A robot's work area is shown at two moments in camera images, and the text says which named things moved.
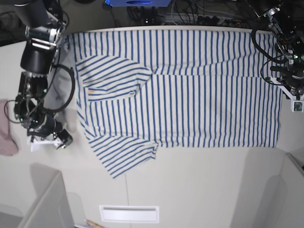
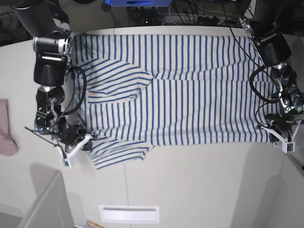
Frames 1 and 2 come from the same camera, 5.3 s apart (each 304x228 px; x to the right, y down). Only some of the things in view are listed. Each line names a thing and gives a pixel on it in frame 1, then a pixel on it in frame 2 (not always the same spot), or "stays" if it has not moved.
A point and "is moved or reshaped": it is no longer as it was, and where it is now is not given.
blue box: x=138 y=3 stays
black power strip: x=216 y=21 stays
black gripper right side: x=293 y=75 → x=281 y=124
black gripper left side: x=42 y=125 → x=68 y=134
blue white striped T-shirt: x=137 y=91 is moved or reshaped
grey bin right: x=271 y=192 stays
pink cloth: x=7 y=146 stays
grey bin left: x=53 y=207 stays
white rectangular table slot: x=129 y=213 stays
